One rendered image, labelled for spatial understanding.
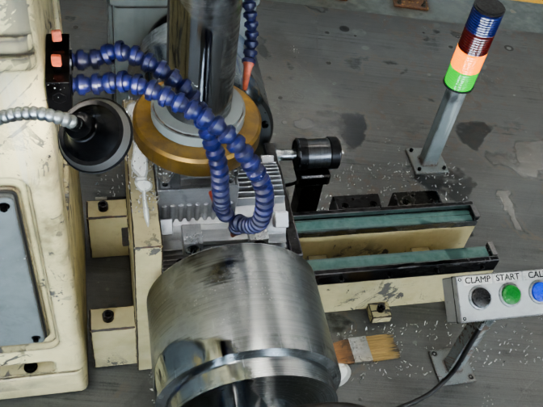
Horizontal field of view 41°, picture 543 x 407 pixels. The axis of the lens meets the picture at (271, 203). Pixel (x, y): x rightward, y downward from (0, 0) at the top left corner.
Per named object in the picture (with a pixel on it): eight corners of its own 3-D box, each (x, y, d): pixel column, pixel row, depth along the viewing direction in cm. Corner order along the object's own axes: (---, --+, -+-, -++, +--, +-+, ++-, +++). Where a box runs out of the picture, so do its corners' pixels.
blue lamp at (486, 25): (471, 38, 135) (479, 18, 132) (460, 19, 139) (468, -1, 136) (500, 38, 137) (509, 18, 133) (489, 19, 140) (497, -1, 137)
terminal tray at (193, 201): (157, 224, 109) (157, 192, 104) (152, 173, 116) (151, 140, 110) (235, 219, 112) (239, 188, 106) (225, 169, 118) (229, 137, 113)
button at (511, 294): (498, 305, 110) (505, 305, 108) (496, 286, 110) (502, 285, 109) (516, 304, 111) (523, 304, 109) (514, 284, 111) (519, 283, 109)
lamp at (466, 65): (456, 76, 142) (464, 57, 139) (446, 56, 146) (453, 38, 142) (484, 75, 143) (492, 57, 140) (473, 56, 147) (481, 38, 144)
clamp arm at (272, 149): (258, 153, 132) (285, 267, 116) (259, 142, 130) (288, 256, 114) (276, 153, 133) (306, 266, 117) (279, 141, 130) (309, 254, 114)
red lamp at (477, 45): (464, 57, 139) (471, 38, 135) (453, 38, 142) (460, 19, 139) (492, 57, 140) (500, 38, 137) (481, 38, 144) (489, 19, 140)
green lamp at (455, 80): (449, 94, 145) (456, 76, 142) (439, 74, 149) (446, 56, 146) (477, 93, 147) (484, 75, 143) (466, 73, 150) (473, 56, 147)
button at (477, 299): (469, 308, 109) (474, 308, 107) (466, 288, 109) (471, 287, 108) (486, 307, 110) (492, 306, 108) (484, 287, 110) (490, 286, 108)
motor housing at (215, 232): (158, 303, 118) (159, 230, 104) (150, 213, 130) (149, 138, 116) (278, 292, 122) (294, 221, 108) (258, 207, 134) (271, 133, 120)
